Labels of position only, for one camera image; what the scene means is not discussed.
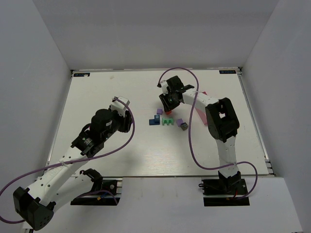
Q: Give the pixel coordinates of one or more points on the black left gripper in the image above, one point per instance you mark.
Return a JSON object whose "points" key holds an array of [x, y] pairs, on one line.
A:
{"points": [[127, 121]]}

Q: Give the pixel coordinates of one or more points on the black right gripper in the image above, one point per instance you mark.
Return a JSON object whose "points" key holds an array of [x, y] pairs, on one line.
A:
{"points": [[168, 103]]}

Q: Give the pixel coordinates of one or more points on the green hospital arch block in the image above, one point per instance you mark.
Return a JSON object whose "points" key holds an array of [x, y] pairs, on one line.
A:
{"points": [[167, 121]]}

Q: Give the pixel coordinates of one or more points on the dark blue printed cube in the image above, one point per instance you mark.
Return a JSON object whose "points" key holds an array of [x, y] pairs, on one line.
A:
{"points": [[157, 118]]}

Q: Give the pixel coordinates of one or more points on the dark blue rectangular block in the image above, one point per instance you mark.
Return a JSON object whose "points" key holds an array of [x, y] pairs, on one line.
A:
{"points": [[154, 122]]}

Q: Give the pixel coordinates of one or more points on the pink plastic box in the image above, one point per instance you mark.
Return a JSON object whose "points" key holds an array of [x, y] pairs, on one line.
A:
{"points": [[202, 114]]}

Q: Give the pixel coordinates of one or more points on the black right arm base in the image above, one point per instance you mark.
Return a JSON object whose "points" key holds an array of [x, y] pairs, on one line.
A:
{"points": [[216, 195]]}

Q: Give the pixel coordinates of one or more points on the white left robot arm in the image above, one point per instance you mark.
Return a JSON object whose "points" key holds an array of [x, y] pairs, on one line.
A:
{"points": [[37, 203]]}

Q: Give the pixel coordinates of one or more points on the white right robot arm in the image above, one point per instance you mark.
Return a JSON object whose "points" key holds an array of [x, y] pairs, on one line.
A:
{"points": [[222, 121]]}

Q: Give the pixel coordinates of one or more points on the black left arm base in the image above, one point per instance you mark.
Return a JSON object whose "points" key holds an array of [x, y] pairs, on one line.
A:
{"points": [[107, 194]]}

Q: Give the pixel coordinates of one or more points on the purple printed cube block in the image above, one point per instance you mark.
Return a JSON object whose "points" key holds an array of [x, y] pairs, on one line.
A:
{"points": [[179, 122]]}

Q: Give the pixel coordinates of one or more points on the grey house block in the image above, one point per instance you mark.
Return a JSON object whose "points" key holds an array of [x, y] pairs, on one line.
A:
{"points": [[184, 126]]}

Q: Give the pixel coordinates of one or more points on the left corner label sticker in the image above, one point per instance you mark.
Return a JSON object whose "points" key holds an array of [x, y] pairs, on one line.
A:
{"points": [[81, 74]]}

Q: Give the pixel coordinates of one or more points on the corner label sticker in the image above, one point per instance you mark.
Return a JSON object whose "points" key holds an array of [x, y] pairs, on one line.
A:
{"points": [[81, 74], [227, 72]]}

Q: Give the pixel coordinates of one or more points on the right corner label sticker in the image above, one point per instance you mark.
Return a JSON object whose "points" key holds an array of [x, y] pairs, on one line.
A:
{"points": [[227, 72]]}

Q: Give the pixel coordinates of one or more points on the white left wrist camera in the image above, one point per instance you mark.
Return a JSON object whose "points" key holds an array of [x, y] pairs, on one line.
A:
{"points": [[119, 107]]}

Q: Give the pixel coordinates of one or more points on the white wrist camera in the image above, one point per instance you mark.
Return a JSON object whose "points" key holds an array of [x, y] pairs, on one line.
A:
{"points": [[119, 107], [164, 87]]}

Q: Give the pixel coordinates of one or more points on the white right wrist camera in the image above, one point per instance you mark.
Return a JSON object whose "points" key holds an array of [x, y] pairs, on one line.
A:
{"points": [[164, 87]]}

